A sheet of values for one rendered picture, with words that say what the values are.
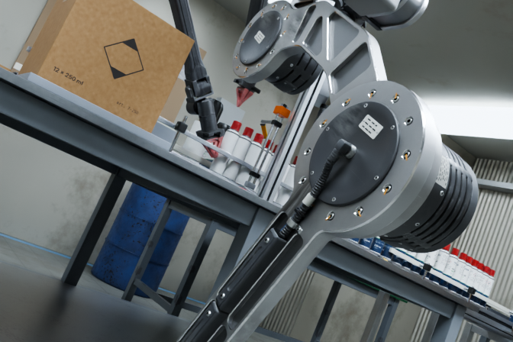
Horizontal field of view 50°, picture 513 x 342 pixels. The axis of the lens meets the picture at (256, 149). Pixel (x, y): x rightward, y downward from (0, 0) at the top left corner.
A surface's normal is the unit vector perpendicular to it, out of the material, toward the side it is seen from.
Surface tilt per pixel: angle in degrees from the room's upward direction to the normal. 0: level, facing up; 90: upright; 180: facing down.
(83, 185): 90
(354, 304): 90
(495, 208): 90
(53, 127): 90
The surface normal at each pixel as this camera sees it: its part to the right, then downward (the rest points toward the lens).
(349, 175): -0.74, -0.42
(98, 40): 0.55, 0.09
